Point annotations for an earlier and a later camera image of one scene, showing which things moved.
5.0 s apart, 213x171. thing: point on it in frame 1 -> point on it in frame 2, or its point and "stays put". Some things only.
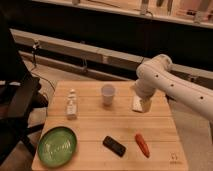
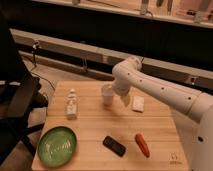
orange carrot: (142, 145) stays put
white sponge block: (136, 103) stays put
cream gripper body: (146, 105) -> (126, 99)
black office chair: (20, 98) stays put
